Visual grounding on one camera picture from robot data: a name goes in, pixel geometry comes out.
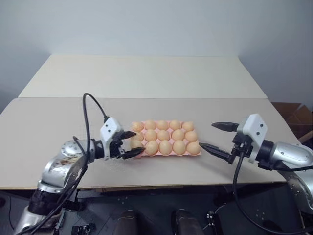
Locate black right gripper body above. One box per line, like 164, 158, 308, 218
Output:
228, 133, 253, 165

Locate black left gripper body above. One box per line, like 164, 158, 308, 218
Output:
109, 132, 127, 160

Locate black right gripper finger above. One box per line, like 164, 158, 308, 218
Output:
199, 141, 231, 162
211, 121, 239, 134

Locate pink egg tray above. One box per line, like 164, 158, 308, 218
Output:
130, 120, 202, 158

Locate brown cardboard box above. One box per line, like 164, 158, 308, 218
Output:
271, 102, 313, 145

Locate dark rounded shape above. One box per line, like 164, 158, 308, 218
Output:
171, 208, 204, 235
114, 210, 142, 235

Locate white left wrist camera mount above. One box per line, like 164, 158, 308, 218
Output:
99, 117, 123, 161

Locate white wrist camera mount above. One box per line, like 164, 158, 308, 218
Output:
99, 117, 123, 161
236, 113, 268, 164

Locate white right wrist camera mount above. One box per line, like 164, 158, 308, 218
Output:
236, 113, 268, 164

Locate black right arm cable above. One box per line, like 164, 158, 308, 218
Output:
232, 150, 313, 235

